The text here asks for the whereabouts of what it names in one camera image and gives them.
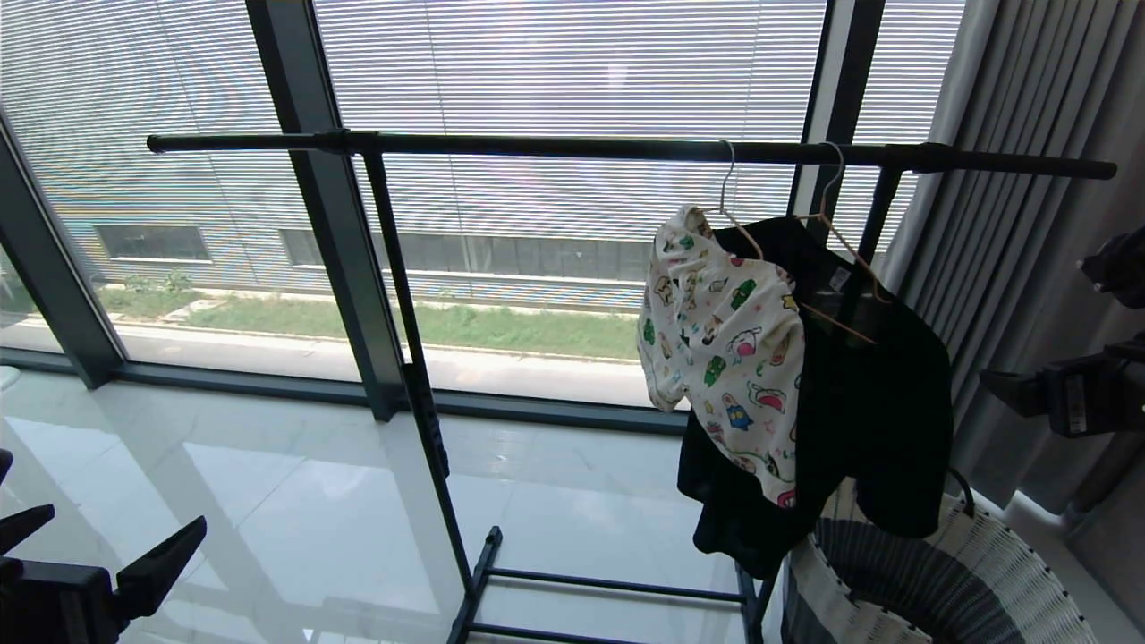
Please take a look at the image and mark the grey curtain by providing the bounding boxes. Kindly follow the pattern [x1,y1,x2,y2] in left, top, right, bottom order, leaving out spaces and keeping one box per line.
[881,0,1145,518]

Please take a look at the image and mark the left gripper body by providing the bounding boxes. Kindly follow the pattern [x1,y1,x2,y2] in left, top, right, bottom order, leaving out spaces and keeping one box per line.
[0,556,123,644]

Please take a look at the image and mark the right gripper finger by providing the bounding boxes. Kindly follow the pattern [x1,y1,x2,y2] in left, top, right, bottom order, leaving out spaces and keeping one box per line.
[979,368,1055,420]

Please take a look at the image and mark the pink clothes hanger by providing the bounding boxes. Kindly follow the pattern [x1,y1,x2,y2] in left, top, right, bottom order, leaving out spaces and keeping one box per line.
[794,140,896,347]
[700,140,767,263]

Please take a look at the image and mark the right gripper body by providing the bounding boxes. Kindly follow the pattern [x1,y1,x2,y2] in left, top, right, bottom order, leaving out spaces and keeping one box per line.
[1045,335,1145,440]

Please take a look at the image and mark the cream printed garment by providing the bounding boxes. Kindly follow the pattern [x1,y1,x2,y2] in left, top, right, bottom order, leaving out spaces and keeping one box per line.
[636,205,807,511]

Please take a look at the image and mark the black clothes rack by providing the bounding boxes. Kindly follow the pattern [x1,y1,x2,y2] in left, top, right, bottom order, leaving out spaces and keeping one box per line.
[146,130,1118,644]

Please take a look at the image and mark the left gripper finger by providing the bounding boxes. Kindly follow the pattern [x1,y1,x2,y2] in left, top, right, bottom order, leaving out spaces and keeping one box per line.
[114,515,208,624]
[0,503,56,557]

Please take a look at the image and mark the white laundry basket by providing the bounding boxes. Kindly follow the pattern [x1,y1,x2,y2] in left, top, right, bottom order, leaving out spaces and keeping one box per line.
[781,465,1098,644]

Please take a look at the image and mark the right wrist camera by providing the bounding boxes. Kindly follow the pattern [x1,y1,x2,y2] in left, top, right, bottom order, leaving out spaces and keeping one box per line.
[1078,225,1145,311]

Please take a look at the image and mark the black garment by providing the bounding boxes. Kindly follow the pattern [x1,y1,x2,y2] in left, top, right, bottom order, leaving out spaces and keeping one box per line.
[676,216,954,580]

